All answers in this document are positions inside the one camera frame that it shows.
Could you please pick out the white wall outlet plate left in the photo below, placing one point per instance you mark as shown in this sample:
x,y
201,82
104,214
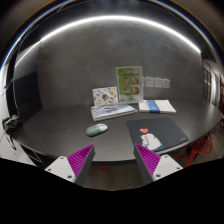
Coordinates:
x,y
149,81

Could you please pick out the black bag on left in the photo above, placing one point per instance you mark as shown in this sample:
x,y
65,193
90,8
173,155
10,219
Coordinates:
x,y
11,124

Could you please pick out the white wall outlet plate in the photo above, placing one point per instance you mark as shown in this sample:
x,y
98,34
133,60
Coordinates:
x,y
166,83
158,83
149,81

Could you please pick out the black mouse pad with cartoon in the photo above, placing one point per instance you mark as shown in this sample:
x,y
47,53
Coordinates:
x,y
156,134

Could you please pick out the white and blue book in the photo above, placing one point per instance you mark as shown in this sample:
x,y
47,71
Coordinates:
x,y
156,106

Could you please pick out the green food poster stand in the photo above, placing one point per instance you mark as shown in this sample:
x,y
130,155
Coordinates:
x,y
130,84

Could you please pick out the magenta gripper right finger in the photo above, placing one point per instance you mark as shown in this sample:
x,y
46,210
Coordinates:
x,y
153,166

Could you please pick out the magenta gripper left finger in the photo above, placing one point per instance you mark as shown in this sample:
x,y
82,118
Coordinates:
x,y
75,167

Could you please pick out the grey patterned book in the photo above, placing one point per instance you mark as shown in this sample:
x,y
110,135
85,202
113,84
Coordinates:
x,y
109,111

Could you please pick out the white card with colourful eggs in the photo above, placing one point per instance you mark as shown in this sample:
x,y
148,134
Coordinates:
x,y
104,96

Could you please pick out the white wall outlet plate right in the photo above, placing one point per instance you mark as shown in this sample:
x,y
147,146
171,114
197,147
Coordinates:
x,y
166,83

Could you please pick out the white wall outlet plate middle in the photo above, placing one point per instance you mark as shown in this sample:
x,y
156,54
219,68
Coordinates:
x,y
158,83

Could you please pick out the green and white computer mouse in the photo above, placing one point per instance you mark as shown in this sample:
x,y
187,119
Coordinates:
x,y
96,129

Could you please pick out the red metal chair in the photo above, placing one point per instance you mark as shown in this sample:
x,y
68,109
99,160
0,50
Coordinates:
x,y
201,146

